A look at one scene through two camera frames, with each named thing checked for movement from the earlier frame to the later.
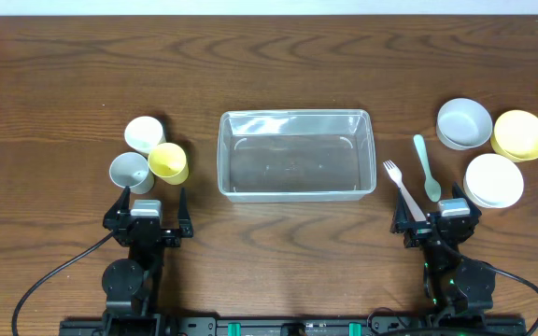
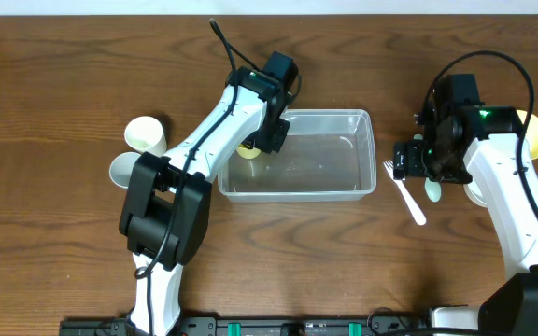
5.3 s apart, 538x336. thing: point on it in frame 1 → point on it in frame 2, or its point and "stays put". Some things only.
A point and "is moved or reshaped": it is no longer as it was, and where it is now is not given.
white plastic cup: (143, 133) stays put
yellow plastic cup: (167, 161) is moved or reshaped
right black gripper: (437, 231) → (405, 160)
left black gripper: (147, 231) → (272, 138)
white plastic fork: (397, 175) stays put
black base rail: (417, 325) stays put
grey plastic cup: (132, 170) stays put
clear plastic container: (296, 156) stays put
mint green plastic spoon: (431, 187) stays put
